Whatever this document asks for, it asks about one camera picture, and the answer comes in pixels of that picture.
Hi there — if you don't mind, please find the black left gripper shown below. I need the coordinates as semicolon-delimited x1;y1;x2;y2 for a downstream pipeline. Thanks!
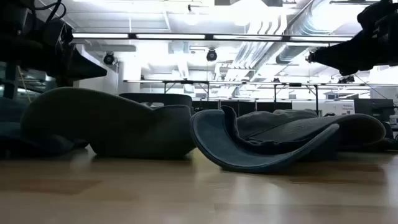
0;39;108;88

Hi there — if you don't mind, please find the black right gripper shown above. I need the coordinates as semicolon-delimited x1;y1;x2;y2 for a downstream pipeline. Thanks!
312;14;398;77

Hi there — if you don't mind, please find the dark blue denim cap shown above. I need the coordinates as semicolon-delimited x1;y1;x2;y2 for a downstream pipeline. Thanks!
189;105;340;174
0;98;90;158

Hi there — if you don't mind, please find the dark background monitor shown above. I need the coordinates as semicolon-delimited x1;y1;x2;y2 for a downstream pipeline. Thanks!
353;98;395;123

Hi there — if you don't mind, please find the long LED light bar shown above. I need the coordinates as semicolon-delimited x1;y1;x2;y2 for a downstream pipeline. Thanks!
72;32;354;44

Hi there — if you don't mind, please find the dark low cabinet row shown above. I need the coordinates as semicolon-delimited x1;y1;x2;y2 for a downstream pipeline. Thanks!
192;100;293;116

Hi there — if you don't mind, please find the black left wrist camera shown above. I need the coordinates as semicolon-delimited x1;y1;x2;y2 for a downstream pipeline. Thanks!
42;17;75;46

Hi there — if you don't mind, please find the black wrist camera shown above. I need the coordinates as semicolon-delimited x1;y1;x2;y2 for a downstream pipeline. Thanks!
42;17;75;46
356;0;398;32

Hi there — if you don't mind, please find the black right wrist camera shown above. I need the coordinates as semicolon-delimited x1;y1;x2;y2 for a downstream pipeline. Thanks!
356;0;398;32

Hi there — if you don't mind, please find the grey ceiling ventilation duct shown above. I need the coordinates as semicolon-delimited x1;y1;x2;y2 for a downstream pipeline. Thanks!
275;11;346;65

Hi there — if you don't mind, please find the yellow power cord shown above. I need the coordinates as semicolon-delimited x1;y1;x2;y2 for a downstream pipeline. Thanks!
17;65;32;103

